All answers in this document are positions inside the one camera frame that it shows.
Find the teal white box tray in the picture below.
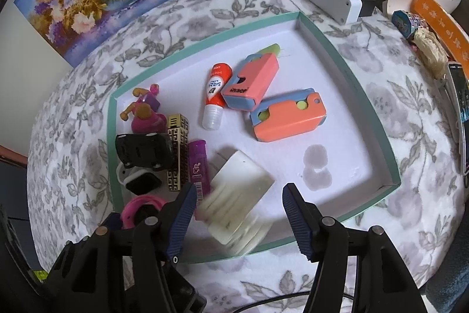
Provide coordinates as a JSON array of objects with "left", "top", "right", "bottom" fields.
[{"left": 107, "top": 12, "right": 401, "bottom": 264}]

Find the gold black patterned lighter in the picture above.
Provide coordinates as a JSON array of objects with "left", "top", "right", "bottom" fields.
[{"left": 167, "top": 114, "right": 189, "bottom": 192}]

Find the black toy car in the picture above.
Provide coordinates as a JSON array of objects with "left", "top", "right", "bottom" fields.
[{"left": 115, "top": 133, "right": 174, "bottom": 171}]

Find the floral grey white blanket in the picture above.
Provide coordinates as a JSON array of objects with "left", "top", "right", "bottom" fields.
[{"left": 27, "top": 0, "right": 468, "bottom": 312}]

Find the pink dog toy figure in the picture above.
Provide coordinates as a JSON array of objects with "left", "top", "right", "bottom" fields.
[{"left": 119, "top": 83, "right": 167, "bottom": 134}]

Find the red white glue bottle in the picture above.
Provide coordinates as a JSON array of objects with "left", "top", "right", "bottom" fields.
[{"left": 202, "top": 63, "right": 232, "bottom": 130}]

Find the blue orange block toy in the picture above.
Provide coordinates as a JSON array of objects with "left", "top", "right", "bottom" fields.
[{"left": 250, "top": 88, "right": 327, "bottom": 142}]

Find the purple lighter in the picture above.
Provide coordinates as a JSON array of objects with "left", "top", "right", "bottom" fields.
[{"left": 188, "top": 140, "right": 211, "bottom": 204}]

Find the white power adapter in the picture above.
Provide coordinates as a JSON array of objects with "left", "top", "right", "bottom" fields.
[{"left": 196, "top": 150, "right": 274, "bottom": 257}]

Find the pink smart watch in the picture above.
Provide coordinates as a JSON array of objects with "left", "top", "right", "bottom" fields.
[{"left": 121, "top": 194, "right": 166, "bottom": 230}]

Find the blue pink block toy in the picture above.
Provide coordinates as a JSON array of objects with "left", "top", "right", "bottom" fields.
[{"left": 221, "top": 44, "right": 281, "bottom": 111}]

